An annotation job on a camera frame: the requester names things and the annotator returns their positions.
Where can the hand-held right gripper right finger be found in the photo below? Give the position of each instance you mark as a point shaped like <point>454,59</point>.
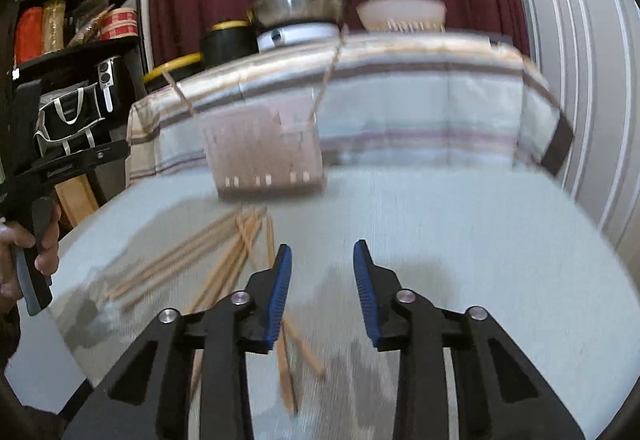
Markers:
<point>362,290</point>

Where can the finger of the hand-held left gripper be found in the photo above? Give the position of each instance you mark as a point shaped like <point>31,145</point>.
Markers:
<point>100,153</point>

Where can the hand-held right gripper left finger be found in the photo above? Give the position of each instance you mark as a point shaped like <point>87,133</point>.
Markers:
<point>280,295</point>

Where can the pile of wooden chopsticks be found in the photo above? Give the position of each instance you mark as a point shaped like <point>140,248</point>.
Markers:
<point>200,238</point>

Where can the long wooden chopstick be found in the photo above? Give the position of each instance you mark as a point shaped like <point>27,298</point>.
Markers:
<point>327,74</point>
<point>180,94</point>

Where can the white perforated utensil basket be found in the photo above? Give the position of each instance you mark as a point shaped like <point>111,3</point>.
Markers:
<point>260,154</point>

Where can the person's left forearm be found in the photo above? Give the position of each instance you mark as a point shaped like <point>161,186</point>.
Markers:
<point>7,330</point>

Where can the person's left hand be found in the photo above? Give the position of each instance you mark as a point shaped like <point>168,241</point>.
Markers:
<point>50,245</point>

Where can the light wooden box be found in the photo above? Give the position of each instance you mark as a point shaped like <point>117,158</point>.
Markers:
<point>75,200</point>

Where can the black silver air fryer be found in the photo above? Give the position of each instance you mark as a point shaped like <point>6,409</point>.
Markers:
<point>105,74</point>

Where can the black shelf unit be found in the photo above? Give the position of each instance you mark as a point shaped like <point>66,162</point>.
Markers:
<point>75,52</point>

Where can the red packet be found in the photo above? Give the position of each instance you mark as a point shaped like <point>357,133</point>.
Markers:
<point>27,34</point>

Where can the flat black yellow-rimmed pan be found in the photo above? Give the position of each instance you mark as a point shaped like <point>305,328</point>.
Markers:
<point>170,67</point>

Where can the light blue table cover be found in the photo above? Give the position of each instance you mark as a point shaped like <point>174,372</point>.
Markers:
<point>475,245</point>

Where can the tan packet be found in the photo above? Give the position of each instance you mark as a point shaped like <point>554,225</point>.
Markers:
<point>52,27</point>

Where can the red striped round box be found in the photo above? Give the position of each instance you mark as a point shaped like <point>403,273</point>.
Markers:
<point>117,24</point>

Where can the clear plastic bags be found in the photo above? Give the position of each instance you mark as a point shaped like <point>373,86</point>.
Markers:
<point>90,14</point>

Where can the black pot with yellow lid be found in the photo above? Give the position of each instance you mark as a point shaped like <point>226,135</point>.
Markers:
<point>227,44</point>

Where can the striped tablecloth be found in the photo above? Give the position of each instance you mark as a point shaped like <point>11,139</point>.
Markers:
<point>425,109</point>

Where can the white induction cooker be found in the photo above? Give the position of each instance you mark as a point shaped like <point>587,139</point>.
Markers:
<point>295,37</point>

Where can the steel frying pan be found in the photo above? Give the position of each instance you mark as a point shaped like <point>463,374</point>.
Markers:
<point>295,4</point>

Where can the white colander bowl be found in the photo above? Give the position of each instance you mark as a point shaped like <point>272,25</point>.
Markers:
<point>400,9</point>

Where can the white wardrobe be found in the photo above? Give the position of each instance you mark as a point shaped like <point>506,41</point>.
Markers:
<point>575,44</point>

